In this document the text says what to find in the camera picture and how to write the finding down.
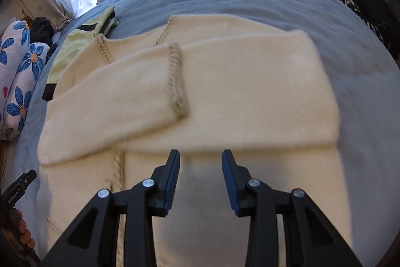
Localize grey-blue bed blanket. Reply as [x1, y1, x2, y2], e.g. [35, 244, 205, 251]
[1, 0, 399, 266]

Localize blue floral pillow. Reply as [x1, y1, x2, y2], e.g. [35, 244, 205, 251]
[0, 20, 31, 110]
[1, 42, 50, 141]

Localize light green folded garment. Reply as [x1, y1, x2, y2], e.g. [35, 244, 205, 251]
[42, 6, 119, 102]

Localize blue floral pillow upper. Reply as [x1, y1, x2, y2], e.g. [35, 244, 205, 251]
[0, 20, 31, 110]

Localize cream fuzzy cardigan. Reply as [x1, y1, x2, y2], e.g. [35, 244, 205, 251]
[37, 15, 351, 266]

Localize blue floral pillow lower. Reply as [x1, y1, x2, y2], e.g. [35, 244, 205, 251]
[1, 42, 50, 141]

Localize person left hand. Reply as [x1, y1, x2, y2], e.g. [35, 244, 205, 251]
[9, 208, 35, 249]

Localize black white patterned cloth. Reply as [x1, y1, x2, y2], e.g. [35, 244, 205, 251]
[338, 0, 391, 50]

